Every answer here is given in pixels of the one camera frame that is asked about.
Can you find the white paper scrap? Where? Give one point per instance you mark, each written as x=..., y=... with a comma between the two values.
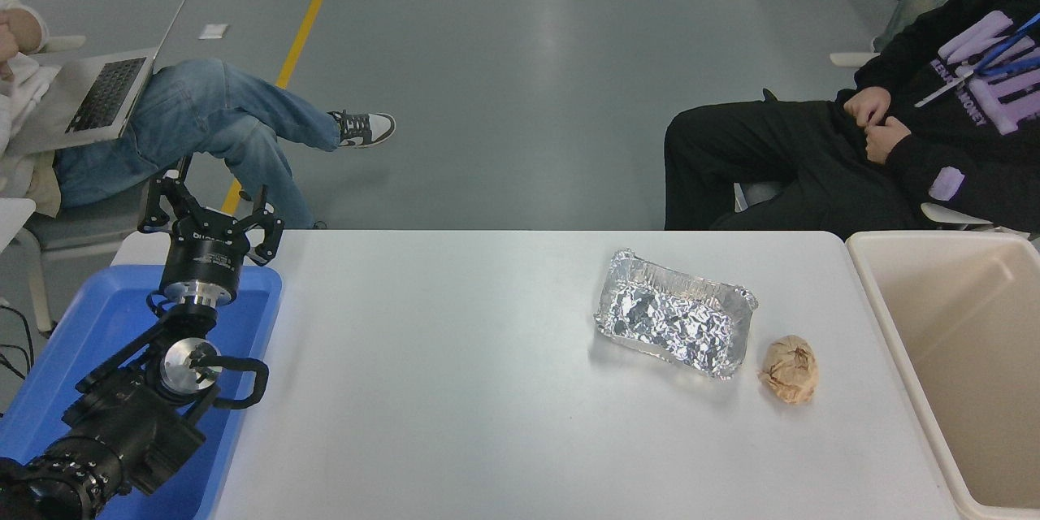
x=214, y=30

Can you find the crumpled tan paper ball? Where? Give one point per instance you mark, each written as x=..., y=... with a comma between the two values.
x=788, y=372

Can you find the person with laptop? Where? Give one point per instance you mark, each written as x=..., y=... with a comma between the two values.
x=203, y=106

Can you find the crinkled foil tray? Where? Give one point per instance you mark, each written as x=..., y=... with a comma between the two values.
x=674, y=317

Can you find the blue plastic tray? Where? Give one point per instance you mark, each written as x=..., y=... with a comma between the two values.
x=106, y=317

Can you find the grey chair with white legs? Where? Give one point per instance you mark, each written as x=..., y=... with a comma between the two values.
x=89, y=223

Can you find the lanyard person's left hand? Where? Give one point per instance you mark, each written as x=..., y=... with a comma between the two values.
x=886, y=140

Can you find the silver laptop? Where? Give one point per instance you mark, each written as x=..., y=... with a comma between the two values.
x=97, y=97

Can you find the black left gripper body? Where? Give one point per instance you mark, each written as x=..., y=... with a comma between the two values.
x=199, y=260

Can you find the white side table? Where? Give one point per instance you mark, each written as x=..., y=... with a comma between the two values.
x=15, y=219

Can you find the lanyard person's right hand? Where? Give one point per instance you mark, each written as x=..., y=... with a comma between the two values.
x=865, y=106

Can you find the laptop person's left hand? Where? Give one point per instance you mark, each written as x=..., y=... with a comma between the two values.
x=10, y=39

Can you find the large pale bin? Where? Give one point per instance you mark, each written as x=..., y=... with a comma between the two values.
x=975, y=357

